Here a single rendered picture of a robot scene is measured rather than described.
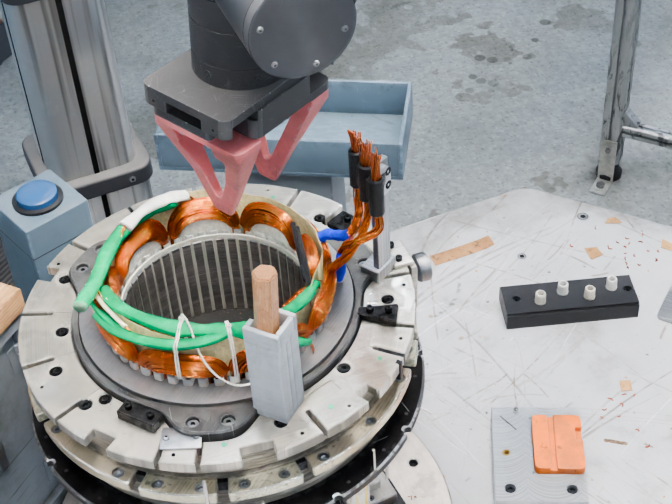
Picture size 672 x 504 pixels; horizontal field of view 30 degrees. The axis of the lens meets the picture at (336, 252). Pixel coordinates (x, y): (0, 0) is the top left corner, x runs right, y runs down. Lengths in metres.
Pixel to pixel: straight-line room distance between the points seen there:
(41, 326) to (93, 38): 0.44
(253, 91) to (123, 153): 0.76
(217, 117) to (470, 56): 2.62
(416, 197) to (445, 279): 1.35
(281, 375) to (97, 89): 0.60
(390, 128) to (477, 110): 1.80
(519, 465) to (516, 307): 0.22
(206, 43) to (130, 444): 0.34
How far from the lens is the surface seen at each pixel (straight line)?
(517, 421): 1.32
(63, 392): 0.98
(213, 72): 0.71
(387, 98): 1.31
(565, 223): 1.57
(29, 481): 1.25
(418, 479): 1.26
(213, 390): 0.94
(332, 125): 1.31
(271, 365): 0.88
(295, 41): 0.62
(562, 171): 2.92
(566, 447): 1.29
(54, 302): 1.05
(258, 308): 0.86
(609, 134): 2.84
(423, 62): 3.27
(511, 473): 1.27
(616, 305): 1.44
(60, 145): 1.43
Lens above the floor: 1.80
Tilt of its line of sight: 42 degrees down
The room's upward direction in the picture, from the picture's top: 4 degrees counter-clockwise
